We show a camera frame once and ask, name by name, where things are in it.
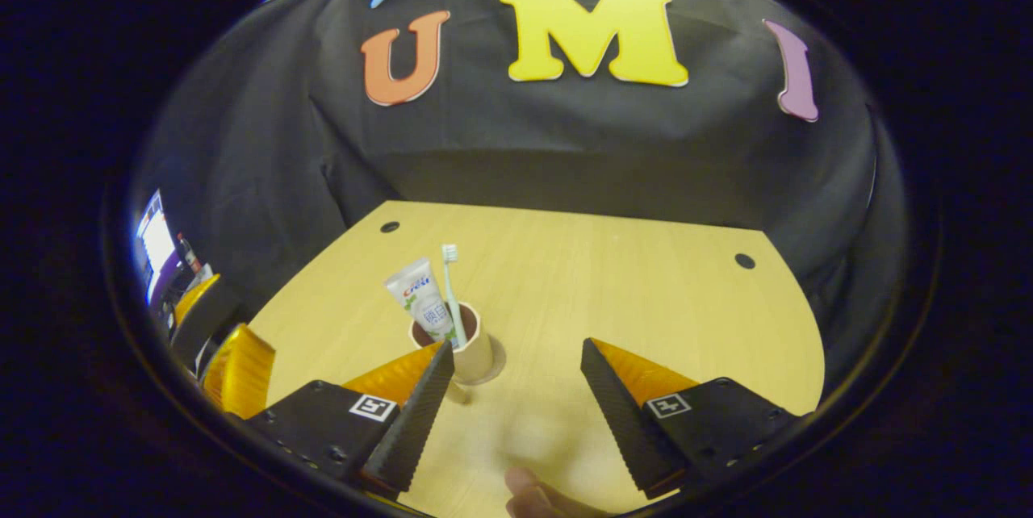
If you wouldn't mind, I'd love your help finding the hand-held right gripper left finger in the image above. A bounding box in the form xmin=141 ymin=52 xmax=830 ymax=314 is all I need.
xmin=242 ymin=340 xmax=455 ymax=501

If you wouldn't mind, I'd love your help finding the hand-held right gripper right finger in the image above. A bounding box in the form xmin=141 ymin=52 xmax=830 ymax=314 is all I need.
xmin=579 ymin=337 xmax=801 ymax=501

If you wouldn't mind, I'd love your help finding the beige cup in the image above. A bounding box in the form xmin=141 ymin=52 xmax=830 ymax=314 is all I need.
xmin=409 ymin=302 xmax=495 ymax=386

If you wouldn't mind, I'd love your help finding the white toothpaste tube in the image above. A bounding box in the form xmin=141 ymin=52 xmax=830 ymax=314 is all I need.
xmin=384 ymin=257 xmax=458 ymax=343

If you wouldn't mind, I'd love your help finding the white toothbrush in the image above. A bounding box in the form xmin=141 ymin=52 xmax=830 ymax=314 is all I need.
xmin=441 ymin=243 xmax=469 ymax=348

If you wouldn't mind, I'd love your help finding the wooden desktop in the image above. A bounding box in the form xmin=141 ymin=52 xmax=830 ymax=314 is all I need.
xmin=242 ymin=200 xmax=826 ymax=518

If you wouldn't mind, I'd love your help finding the computer monitor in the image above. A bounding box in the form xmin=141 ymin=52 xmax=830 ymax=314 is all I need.
xmin=136 ymin=189 xmax=180 ymax=305

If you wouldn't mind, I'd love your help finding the black backdrop cloth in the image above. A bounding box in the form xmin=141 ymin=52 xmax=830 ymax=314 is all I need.
xmin=133 ymin=0 xmax=901 ymax=374

